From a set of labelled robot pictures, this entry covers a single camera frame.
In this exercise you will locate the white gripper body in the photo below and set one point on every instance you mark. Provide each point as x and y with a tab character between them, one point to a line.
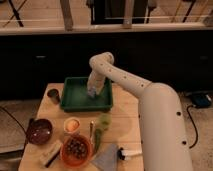
95	82

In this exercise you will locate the blue grey sponge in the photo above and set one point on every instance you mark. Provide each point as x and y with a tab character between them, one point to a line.
92	94

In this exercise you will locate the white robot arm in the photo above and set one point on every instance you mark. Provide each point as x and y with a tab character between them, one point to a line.
164	140

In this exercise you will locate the green plastic tray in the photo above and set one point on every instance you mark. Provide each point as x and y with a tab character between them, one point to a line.
76	99

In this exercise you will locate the metal spoon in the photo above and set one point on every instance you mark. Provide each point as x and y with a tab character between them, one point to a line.
91	125

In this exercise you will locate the dark metal cup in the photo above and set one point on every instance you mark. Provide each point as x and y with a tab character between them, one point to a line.
53	94

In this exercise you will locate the small orange cup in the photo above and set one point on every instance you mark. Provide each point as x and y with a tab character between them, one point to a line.
72	126

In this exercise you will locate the orange bowl with nuts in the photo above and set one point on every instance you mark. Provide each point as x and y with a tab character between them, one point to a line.
76	152

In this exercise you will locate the dark purple bowl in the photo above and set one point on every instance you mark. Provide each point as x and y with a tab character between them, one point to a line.
39	132

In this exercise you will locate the grey cloth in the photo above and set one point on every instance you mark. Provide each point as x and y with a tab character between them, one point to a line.
107	160

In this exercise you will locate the wooden scrub brush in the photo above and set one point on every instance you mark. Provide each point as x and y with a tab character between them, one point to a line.
50	153

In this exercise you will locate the blue power box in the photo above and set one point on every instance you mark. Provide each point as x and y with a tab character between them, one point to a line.
201	100

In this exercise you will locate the black white handled tool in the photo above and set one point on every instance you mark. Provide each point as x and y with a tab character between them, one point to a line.
125	154

